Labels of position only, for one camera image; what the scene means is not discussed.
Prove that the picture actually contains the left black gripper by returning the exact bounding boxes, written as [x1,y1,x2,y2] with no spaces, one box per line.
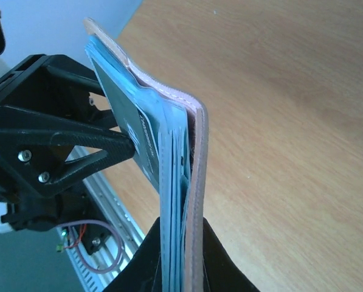
[0,54,135,231]

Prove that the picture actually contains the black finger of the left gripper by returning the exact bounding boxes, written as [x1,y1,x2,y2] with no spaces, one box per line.
[46,56,117,128]

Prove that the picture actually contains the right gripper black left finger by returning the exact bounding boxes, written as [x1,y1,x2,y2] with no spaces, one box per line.
[104,218,162,292]

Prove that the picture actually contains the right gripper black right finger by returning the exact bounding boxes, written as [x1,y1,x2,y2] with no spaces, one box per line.
[203,218,260,292]

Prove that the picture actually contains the black VIP credit card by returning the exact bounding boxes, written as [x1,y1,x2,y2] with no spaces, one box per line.
[91,57,160,191]

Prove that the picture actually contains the pink leather card holder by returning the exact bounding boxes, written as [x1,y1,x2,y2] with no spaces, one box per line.
[84,18,209,291]

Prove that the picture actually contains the left controller board with LEDs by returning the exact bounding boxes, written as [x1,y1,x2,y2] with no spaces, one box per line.
[56,228,69,252]

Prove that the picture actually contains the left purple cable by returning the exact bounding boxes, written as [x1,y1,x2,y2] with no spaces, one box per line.
[59,220,126,274]

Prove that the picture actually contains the aluminium rail base frame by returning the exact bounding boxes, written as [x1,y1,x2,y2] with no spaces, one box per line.
[68,145,147,292]

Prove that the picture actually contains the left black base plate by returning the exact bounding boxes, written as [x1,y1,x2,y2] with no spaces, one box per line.
[81,224,112,255]

